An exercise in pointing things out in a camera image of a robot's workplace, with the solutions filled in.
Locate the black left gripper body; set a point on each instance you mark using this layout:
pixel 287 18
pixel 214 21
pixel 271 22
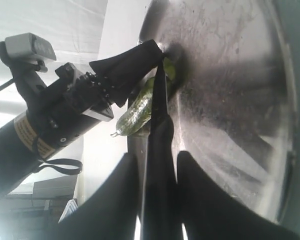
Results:
pixel 69 107

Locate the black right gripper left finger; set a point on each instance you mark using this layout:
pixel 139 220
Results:
pixel 110 213

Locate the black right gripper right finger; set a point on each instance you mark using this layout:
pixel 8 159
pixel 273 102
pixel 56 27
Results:
pixel 209 213

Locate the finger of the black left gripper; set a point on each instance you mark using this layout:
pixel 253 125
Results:
pixel 120 74

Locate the green cucumber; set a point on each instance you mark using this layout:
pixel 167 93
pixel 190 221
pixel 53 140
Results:
pixel 138 114

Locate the black handled knife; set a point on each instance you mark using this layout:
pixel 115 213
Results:
pixel 159 216

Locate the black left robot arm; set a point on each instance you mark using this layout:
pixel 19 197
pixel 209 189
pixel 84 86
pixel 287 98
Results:
pixel 22 151

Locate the round stainless steel plate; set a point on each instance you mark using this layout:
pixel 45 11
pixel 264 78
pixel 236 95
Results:
pixel 233 104

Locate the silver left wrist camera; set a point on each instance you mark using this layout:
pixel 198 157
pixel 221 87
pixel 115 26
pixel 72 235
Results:
pixel 29 47

